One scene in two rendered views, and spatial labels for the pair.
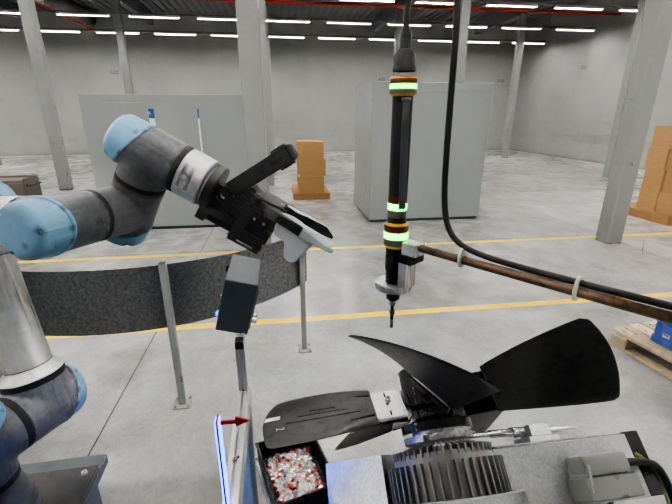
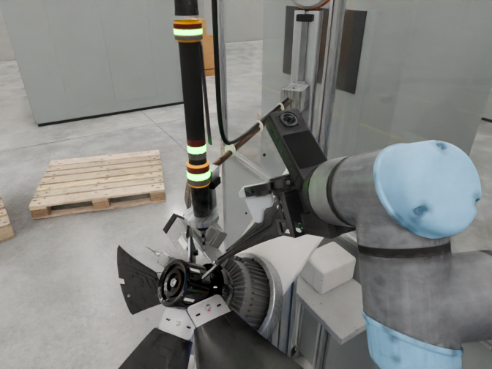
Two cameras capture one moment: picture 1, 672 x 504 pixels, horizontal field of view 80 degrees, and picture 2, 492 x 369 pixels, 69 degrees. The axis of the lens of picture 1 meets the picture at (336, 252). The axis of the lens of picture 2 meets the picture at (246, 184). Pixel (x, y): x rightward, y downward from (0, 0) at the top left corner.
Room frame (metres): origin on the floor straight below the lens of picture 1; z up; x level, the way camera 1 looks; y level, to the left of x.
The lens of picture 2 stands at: (0.85, 0.48, 1.87)
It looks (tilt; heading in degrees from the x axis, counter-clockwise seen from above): 29 degrees down; 247
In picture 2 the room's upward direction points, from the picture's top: straight up
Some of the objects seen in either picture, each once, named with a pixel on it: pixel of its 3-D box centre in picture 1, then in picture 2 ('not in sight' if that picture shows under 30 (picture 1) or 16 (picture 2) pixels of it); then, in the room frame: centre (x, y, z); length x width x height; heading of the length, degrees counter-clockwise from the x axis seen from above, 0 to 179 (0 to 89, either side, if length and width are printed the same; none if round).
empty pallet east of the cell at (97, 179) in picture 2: not in sight; (105, 179); (0.93, -3.16, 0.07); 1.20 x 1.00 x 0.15; 172
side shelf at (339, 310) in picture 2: not in sight; (330, 293); (0.17, -0.30, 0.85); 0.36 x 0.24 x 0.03; 98
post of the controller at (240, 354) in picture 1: (241, 364); not in sight; (1.17, 0.32, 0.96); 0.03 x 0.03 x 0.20; 8
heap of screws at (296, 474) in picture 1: (295, 476); not in sight; (0.84, 0.11, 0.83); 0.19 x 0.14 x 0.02; 23
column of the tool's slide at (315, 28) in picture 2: not in sight; (291, 236); (0.17, -0.60, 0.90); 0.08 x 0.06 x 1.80; 133
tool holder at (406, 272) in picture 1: (398, 264); (203, 195); (0.69, -0.12, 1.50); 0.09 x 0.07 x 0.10; 43
